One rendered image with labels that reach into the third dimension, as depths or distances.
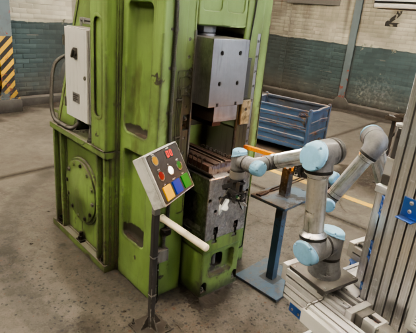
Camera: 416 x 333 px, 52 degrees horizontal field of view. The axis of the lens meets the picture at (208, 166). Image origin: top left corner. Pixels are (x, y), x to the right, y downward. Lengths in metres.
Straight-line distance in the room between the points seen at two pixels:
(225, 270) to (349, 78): 7.85
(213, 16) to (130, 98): 0.74
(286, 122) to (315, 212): 4.66
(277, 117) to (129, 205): 3.83
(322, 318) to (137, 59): 1.83
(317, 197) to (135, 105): 1.48
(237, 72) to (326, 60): 8.09
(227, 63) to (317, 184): 1.12
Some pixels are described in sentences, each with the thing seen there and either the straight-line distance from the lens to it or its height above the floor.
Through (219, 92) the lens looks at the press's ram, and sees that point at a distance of 2.60.
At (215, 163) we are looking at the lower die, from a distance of 2.74.
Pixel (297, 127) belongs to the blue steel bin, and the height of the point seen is 0.43.
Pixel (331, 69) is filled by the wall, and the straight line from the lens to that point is 10.64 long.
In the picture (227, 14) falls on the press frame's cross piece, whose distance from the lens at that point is 2.75.
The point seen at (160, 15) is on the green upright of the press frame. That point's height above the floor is 1.86.
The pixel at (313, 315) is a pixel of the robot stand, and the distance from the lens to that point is 1.98.
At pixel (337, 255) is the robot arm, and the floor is 0.94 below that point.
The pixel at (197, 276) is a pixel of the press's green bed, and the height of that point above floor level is 0.17.
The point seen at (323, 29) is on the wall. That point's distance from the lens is 10.79.
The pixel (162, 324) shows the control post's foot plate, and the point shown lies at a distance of 2.90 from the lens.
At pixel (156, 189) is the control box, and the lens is 2.16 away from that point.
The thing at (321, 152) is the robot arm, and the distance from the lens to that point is 1.70.
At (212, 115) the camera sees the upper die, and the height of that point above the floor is 1.31.
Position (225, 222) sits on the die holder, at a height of 0.56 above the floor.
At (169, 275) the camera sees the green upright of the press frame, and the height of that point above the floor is 0.14.
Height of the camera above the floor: 1.91
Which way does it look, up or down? 20 degrees down
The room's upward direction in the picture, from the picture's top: 5 degrees clockwise
